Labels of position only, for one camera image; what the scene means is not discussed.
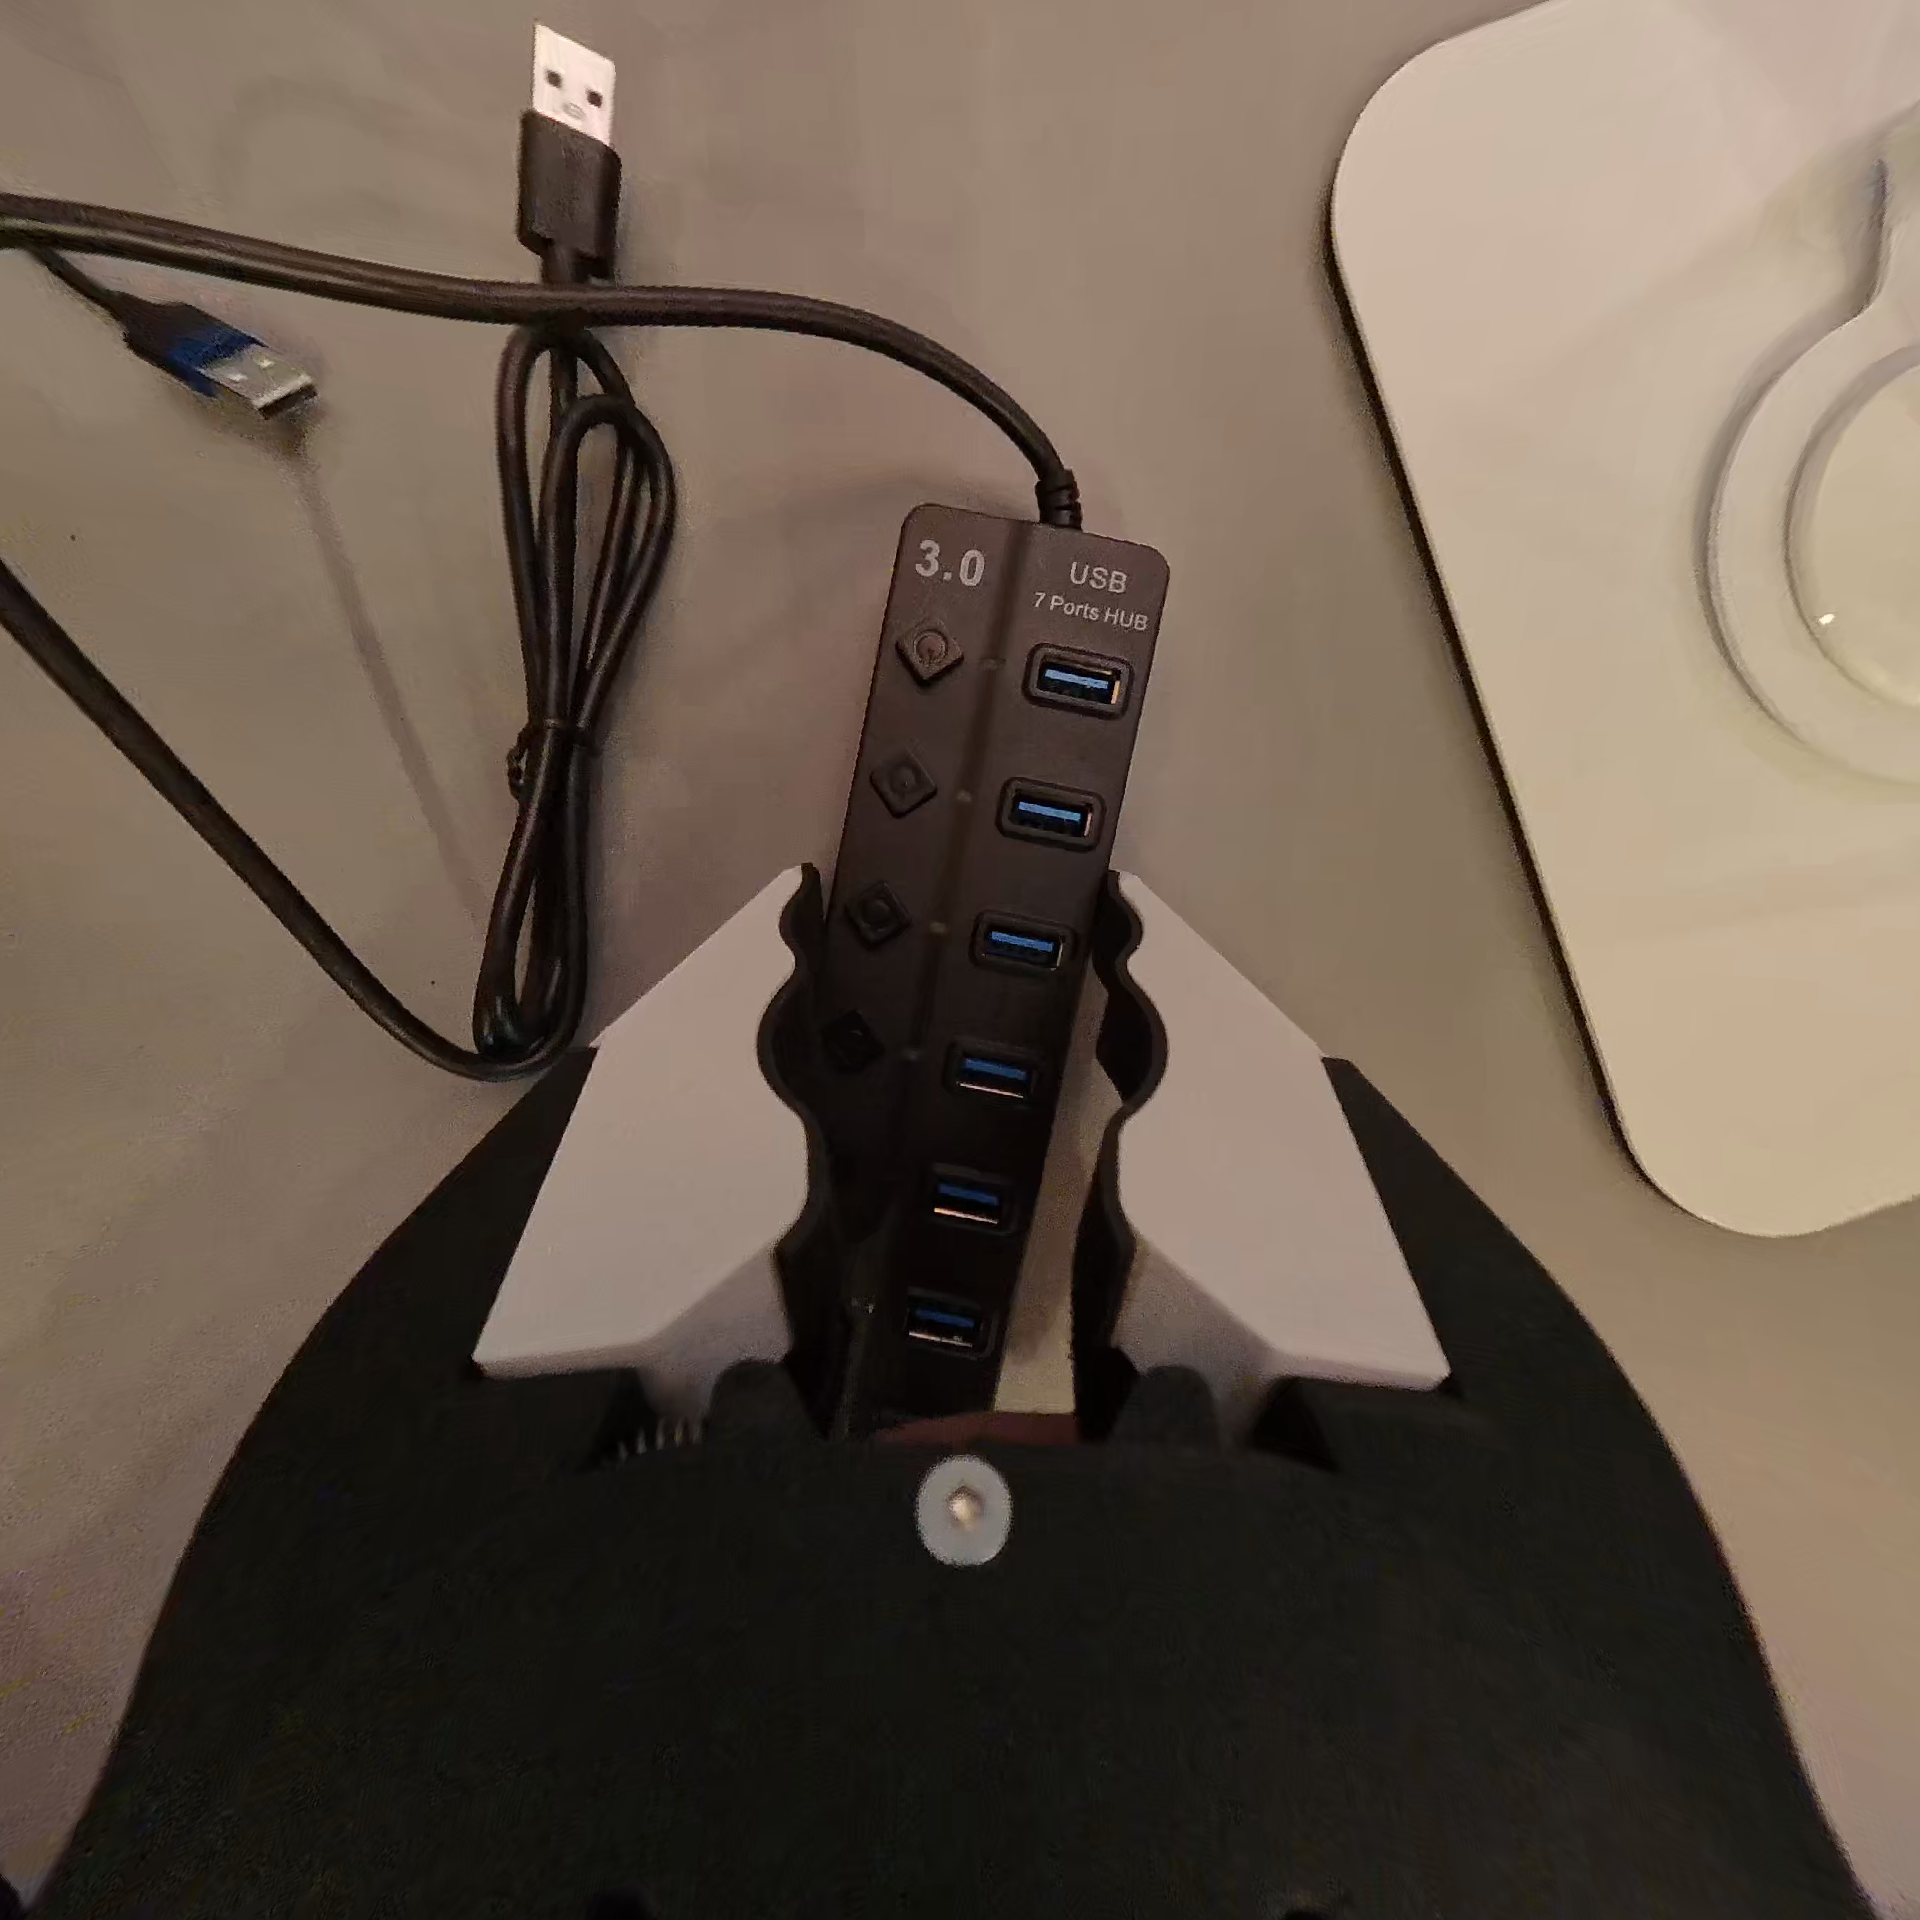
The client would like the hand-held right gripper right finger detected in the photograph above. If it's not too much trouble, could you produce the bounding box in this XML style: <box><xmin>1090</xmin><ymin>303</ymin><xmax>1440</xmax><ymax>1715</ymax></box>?
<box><xmin>1081</xmin><ymin>863</ymin><xmax>1459</xmax><ymax>1416</ymax></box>

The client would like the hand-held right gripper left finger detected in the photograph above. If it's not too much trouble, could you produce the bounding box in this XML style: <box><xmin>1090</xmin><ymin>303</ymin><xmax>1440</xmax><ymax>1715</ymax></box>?
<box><xmin>474</xmin><ymin>863</ymin><xmax>848</xmax><ymax>1412</ymax></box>

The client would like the black hub cable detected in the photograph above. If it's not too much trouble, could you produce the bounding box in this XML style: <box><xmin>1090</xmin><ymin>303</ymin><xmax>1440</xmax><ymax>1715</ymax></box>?
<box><xmin>0</xmin><ymin>26</ymin><xmax>1081</xmax><ymax>1080</ymax></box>

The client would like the white stand base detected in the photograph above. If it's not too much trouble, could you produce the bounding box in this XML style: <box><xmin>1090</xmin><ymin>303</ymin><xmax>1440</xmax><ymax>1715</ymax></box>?
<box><xmin>1330</xmin><ymin>0</ymin><xmax>1920</xmax><ymax>1239</ymax></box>

